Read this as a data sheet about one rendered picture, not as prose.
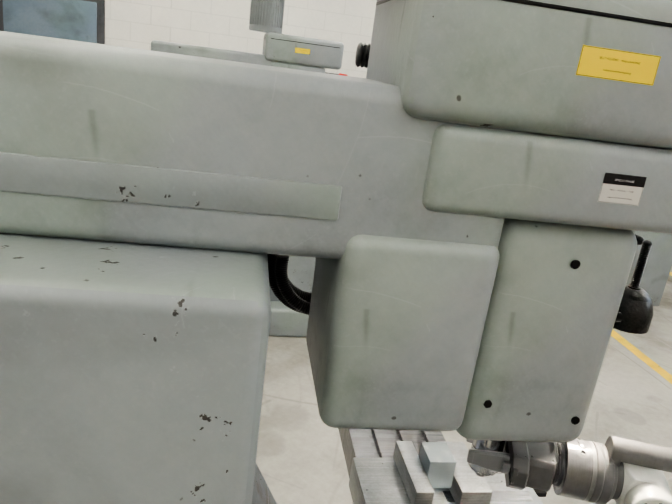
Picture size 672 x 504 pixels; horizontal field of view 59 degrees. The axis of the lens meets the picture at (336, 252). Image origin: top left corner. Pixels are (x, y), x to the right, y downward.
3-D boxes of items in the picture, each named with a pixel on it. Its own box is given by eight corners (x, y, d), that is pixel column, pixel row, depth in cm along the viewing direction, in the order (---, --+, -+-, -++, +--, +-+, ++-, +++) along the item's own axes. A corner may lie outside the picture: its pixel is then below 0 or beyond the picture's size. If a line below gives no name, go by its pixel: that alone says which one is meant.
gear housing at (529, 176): (583, 192, 93) (599, 129, 90) (689, 238, 71) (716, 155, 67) (378, 171, 88) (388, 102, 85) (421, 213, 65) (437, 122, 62)
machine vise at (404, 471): (505, 484, 127) (517, 441, 124) (538, 538, 113) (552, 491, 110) (347, 485, 121) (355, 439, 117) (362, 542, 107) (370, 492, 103)
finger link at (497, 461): (469, 444, 90) (511, 453, 89) (465, 462, 91) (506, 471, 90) (469, 451, 88) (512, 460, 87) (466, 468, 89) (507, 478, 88)
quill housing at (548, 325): (523, 375, 101) (569, 193, 91) (587, 452, 81) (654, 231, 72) (416, 370, 98) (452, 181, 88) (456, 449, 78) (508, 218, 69)
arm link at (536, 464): (510, 406, 96) (586, 422, 94) (498, 456, 99) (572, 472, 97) (517, 452, 84) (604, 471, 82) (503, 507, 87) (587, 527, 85)
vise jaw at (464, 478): (460, 457, 123) (464, 441, 122) (488, 509, 109) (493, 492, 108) (433, 457, 122) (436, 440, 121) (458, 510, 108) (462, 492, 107)
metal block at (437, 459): (440, 467, 117) (446, 442, 116) (451, 488, 112) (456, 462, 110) (415, 467, 116) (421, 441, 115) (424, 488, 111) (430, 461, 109)
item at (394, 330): (416, 348, 99) (444, 197, 91) (464, 438, 76) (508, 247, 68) (303, 342, 96) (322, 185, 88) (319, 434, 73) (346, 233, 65)
